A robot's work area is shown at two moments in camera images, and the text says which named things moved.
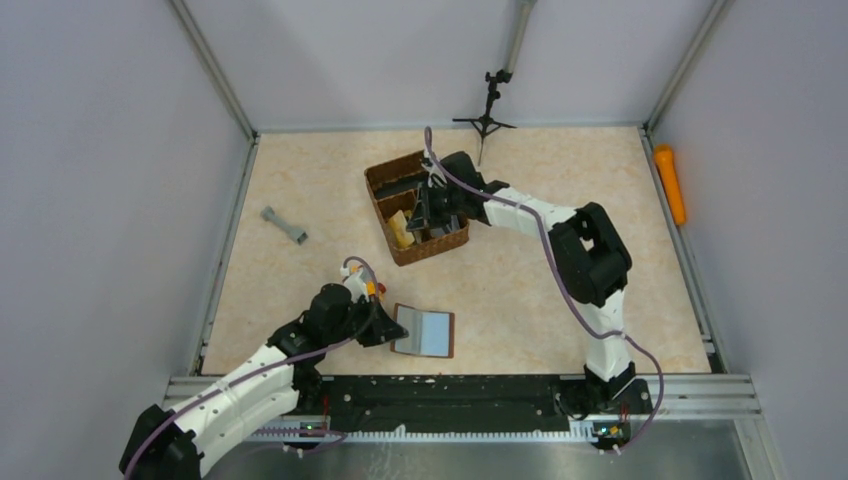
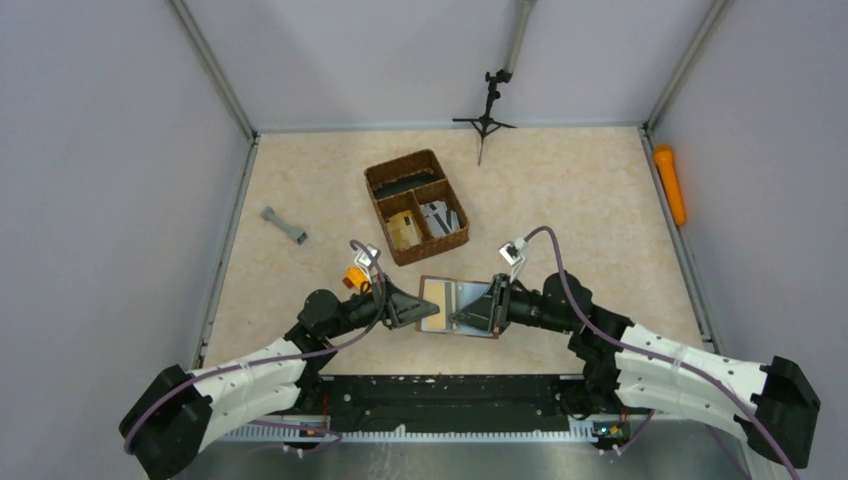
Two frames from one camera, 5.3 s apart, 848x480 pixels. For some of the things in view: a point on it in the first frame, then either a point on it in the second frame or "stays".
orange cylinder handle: (663, 154) stays
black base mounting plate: (480, 401) stays
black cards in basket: (398, 186) stays
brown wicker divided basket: (391, 185) stays
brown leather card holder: (430, 333) -> (450, 295)
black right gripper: (424, 210) -> (489, 312)
